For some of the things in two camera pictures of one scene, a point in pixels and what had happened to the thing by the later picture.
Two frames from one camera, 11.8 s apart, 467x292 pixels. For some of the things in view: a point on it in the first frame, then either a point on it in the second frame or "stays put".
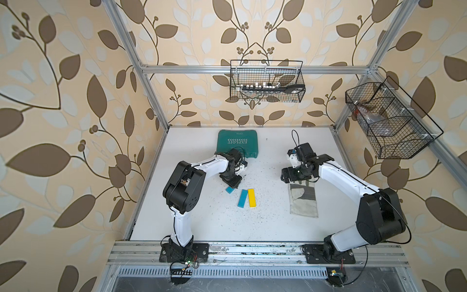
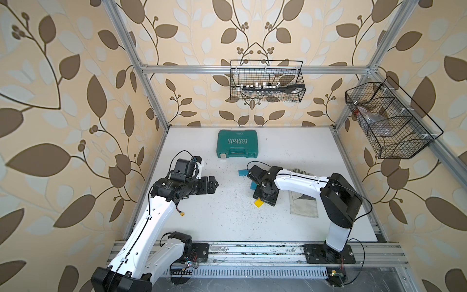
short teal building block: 230,190 -> 243,172
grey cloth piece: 303,201 stays put
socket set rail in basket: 255,87 stays put
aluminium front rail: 254,255 stays put
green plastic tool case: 244,140 stays put
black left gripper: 234,185 -> 206,187
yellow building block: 252,198 -> 258,202
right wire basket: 396,127 stays put
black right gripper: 291,176 -> 269,201
